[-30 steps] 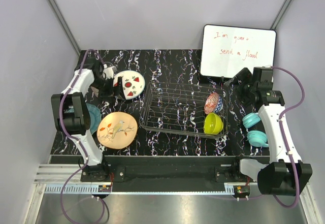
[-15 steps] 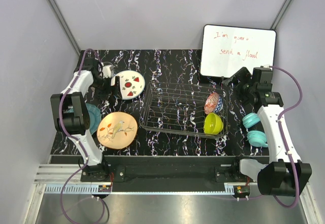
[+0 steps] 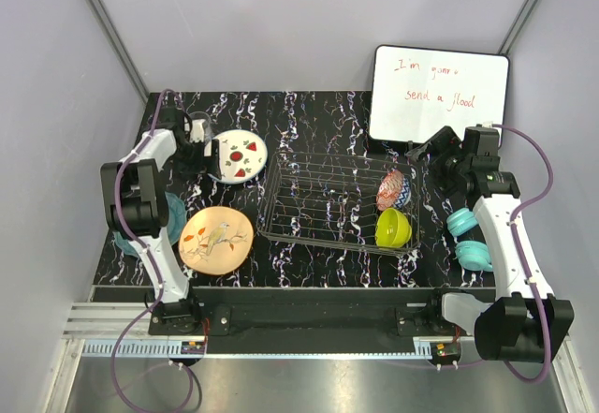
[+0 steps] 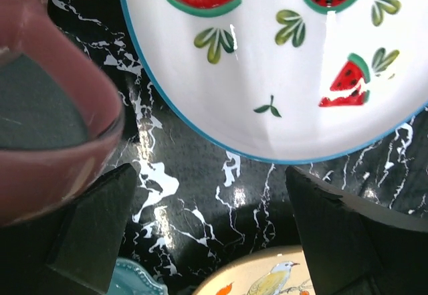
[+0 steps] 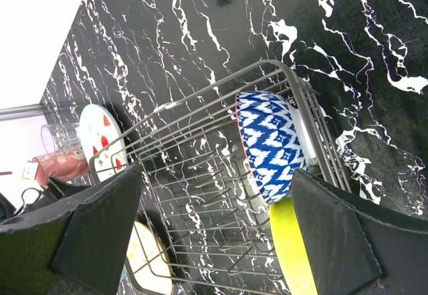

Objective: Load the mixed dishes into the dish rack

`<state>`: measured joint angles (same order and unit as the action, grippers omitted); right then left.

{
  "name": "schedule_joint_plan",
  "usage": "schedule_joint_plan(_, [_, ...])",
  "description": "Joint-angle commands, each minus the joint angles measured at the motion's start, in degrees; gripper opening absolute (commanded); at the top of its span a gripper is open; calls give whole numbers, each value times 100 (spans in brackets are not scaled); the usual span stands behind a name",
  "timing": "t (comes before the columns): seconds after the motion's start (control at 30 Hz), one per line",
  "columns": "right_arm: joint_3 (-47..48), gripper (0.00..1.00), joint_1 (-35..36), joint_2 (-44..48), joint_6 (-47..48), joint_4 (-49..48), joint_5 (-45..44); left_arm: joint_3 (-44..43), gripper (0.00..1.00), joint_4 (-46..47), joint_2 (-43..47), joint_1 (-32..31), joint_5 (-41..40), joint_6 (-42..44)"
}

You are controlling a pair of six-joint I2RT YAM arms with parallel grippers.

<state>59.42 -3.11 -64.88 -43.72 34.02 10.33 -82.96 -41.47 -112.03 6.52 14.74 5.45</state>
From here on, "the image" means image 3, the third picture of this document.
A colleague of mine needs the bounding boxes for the purple cable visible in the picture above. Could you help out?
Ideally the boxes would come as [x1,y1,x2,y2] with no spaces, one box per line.
[110,88,202,407]
[490,123,558,382]

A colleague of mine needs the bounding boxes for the red patterned blue zigzag bowl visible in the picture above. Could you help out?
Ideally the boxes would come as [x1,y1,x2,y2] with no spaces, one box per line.
[376,170,411,212]

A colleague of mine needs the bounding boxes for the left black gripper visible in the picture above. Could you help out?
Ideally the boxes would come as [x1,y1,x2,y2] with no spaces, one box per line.
[171,138,221,181]

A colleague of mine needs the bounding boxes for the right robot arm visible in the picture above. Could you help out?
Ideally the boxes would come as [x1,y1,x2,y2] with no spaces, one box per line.
[406,124,575,366]

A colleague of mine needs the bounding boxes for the black marble pattern mat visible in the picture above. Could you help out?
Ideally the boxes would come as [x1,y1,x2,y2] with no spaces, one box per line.
[91,90,511,288]

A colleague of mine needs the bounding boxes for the grey slotted cable duct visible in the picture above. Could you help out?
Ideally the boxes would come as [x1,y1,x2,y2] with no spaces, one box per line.
[82,337,461,360]

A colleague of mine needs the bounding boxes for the black wire dish rack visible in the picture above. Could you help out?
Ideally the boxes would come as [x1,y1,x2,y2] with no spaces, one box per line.
[257,151,421,256]

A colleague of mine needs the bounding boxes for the lime green bowl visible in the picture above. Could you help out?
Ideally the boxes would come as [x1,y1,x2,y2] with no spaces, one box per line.
[375,208,412,248]

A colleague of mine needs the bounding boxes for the white watermelon pattern plate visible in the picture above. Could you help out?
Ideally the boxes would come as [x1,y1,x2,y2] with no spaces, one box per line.
[210,129,268,184]

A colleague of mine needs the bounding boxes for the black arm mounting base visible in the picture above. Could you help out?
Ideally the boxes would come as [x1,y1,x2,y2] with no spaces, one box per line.
[148,286,514,344]

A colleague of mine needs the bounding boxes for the orange bird plate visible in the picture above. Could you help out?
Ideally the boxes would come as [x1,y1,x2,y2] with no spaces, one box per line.
[178,206,255,276]

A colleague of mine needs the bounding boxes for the clear drinking glass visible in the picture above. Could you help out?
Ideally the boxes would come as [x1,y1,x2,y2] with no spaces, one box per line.
[189,111,212,125]

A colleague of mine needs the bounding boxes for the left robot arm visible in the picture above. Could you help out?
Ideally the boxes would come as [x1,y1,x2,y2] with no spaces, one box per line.
[100,109,221,335]

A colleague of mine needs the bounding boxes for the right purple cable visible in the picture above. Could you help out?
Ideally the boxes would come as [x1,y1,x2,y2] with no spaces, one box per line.
[490,123,558,382]

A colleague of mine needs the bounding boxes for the teal headphones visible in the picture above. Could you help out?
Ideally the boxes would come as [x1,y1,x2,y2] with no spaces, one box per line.
[446,208,493,273]

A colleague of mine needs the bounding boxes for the white whiteboard with red writing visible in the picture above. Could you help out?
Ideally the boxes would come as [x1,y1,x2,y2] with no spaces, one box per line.
[368,45,510,143]

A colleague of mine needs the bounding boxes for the teal scalloped plate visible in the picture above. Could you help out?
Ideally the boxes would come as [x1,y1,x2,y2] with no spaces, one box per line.
[113,192,187,258]

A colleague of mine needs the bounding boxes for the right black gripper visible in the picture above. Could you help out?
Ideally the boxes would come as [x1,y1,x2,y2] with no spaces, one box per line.
[405,125,470,199]

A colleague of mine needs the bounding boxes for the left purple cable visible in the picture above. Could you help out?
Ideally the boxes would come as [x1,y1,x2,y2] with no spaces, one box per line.
[110,88,202,407]

